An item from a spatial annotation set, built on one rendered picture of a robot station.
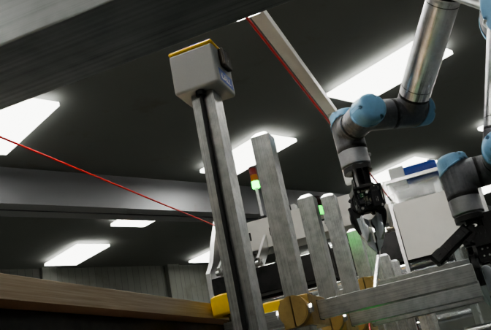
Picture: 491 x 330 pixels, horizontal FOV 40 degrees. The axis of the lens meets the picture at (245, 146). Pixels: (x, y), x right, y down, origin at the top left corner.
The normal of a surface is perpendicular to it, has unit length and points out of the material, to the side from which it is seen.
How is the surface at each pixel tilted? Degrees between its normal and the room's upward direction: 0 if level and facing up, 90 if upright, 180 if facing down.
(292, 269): 90
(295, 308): 90
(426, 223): 90
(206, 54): 90
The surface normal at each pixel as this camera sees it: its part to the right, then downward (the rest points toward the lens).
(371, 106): 0.24, -0.39
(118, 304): 0.92, -0.29
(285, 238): -0.35, -0.27
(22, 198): 0.64, -0.39
